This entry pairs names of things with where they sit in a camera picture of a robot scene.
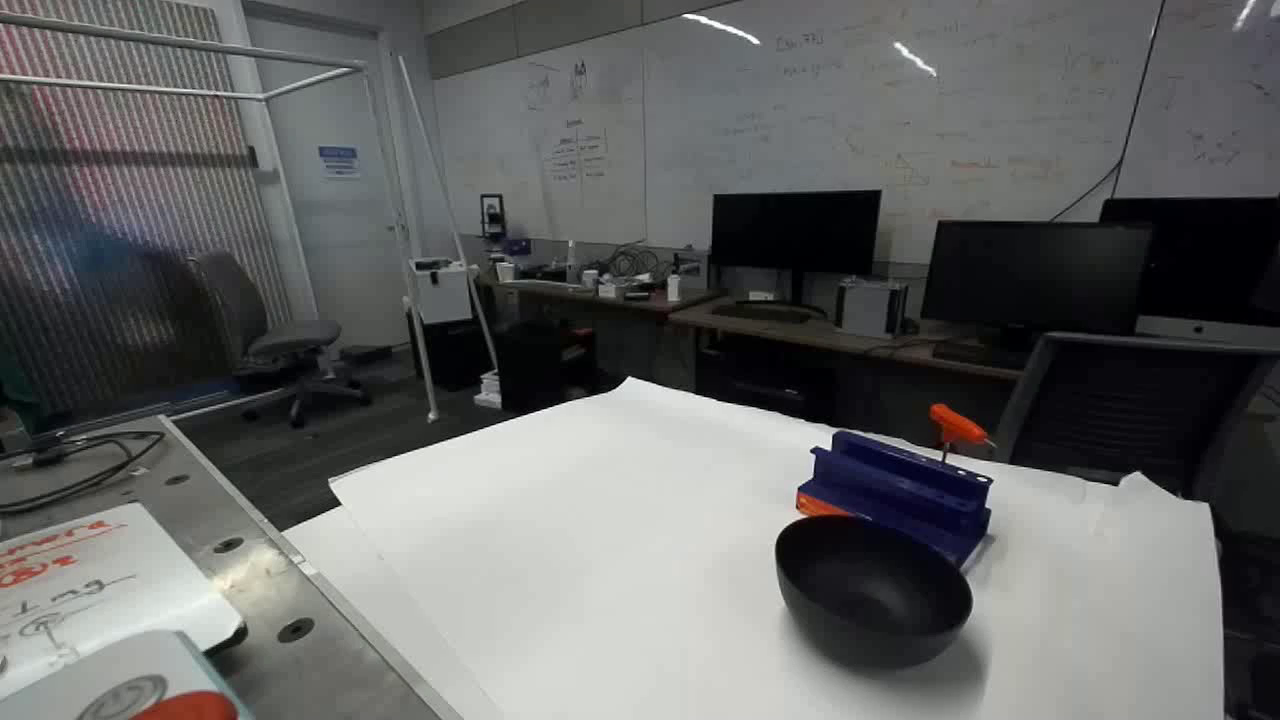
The black computer monitor right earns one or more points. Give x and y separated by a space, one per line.
1037 278

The grey office chair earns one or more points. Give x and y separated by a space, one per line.
303 355

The blue tool holder rack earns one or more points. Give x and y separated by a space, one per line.
910 492

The black mesh office chair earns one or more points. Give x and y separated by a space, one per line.
1109 405

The black bowl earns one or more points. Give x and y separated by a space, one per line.
865 592

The wooden office desk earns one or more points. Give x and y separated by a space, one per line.
790 366

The white door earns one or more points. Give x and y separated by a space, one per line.
334 156

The orange handled metal screwdriver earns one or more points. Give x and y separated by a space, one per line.
956 433

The white paper table cover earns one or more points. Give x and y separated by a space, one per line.
614 560

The black keyboard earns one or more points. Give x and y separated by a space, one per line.
776 312

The white box on desk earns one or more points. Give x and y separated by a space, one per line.
869 306

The white paper with red writing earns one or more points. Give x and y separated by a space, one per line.
88 583

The black computer monitor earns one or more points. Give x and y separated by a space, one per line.
797 233
1037 278

